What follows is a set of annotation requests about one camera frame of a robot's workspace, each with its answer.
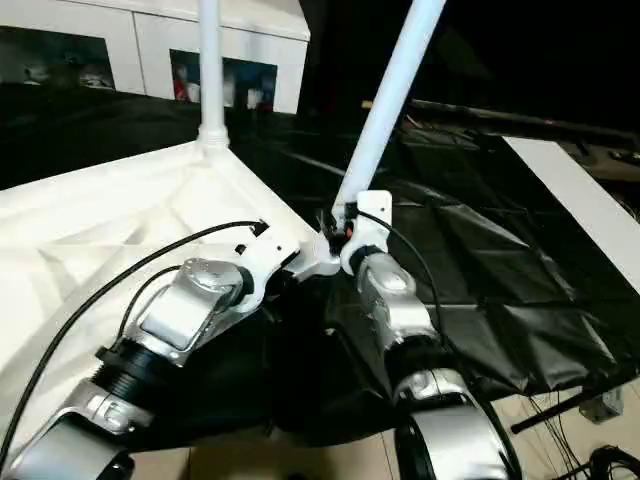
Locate white plastic table top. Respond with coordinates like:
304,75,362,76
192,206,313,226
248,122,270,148
0,139,344,451

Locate black stand strut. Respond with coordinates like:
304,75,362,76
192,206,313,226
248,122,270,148
509,387,601,434

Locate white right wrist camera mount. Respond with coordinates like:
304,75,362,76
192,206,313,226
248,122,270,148
339,190,394,274

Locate black mat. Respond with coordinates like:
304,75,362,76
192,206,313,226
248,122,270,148
0,82,640,449

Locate grey power box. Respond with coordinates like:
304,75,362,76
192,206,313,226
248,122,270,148
579,387,625,425

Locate white flat board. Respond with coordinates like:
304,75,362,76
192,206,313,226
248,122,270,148
502,134,640,296

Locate white cabinet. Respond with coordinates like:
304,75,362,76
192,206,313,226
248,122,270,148
0,0,312,115

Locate white plastic table leg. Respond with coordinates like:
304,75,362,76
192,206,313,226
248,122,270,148
196,0,232,151
329,0,449,211

